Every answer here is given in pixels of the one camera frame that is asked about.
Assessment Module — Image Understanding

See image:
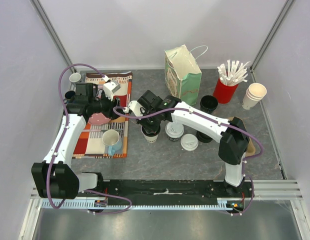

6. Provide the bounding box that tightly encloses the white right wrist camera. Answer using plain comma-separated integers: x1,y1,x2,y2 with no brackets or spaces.
128,100,143,117

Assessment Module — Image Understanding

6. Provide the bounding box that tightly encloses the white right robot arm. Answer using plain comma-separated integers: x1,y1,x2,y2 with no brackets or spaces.
128,90,249,197

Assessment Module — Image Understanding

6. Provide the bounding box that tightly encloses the pink handled knife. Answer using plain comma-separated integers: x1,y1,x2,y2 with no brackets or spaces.
82,129,123,133

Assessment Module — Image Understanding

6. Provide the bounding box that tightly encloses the black plastic cup lid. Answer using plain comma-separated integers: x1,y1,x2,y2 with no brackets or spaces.
141,126,161,137

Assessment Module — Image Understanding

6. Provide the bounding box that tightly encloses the black plastic lid stack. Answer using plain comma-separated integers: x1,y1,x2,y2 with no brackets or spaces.
196,131,213,143

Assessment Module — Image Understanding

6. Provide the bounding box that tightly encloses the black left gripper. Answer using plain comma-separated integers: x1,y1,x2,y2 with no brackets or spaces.
89,90,126,121

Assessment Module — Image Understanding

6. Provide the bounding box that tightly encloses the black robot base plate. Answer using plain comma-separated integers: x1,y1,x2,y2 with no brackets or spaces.
94,179,253,204

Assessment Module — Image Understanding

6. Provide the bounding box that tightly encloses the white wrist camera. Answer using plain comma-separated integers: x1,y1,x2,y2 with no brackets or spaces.
103,80,121,101
128,100,143,117

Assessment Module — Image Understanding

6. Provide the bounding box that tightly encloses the white plastic cup lid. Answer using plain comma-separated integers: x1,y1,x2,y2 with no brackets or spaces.
165,122,184,138

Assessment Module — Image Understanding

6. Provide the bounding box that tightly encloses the pink dotted plate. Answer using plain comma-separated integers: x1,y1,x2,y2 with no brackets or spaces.
88,113,111,126

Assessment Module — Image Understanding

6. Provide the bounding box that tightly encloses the grey ceramic mug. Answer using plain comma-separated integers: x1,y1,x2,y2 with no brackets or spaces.
68,72,83,84

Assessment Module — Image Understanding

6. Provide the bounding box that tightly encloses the aluminium frame post right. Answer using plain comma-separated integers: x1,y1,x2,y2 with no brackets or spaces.
250,0,295,74

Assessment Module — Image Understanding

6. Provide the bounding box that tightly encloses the brown pulp cup carrier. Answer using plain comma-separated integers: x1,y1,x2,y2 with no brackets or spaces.
227,116,257,158

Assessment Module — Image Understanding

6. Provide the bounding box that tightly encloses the white paper cup stack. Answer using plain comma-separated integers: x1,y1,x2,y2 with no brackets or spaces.
241,82,267,110

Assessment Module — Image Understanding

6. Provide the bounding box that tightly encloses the aluminium frame post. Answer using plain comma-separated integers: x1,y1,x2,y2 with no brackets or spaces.
30,0,73,66
250,0,295,74

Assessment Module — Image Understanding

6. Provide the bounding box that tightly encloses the white slotted cable duct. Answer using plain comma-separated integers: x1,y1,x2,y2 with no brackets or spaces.
41,198,246,210

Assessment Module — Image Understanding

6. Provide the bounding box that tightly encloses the white wrapped straws bundle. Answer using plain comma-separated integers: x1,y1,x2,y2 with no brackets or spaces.
217,59,250,87

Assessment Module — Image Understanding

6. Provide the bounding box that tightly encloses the white lid stack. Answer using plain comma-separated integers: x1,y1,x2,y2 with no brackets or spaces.
180,133,199,151

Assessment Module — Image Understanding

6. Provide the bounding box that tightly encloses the light blue ceramic mug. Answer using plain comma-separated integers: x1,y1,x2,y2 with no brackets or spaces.
102,130,123,156

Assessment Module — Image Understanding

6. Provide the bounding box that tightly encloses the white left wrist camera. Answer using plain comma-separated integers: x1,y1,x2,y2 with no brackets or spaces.
103,80,121,101

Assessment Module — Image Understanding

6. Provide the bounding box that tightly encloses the black paper cup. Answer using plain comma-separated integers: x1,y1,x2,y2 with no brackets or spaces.
200,95,218,114
167,134,183,142

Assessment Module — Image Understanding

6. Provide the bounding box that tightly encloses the dark blue ceramic mug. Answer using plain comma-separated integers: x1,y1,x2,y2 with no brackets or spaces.
63,90,76,104

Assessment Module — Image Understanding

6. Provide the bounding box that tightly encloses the colourful patterned placemat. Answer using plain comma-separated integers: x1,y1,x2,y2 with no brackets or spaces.
72,71,133,159

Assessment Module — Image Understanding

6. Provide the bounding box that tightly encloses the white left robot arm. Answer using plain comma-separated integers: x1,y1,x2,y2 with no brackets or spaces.
31,80,121,199

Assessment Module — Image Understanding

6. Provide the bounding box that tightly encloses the red ribbed paper cup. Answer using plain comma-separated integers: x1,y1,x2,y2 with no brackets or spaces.
212,78,239,104

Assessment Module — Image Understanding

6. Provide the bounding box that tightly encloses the aluminium frame post left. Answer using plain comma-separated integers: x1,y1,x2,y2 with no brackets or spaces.
30,0,73,66

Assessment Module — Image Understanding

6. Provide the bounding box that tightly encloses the green patterned paper bag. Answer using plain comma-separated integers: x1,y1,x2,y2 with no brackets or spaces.
164,45,208,106

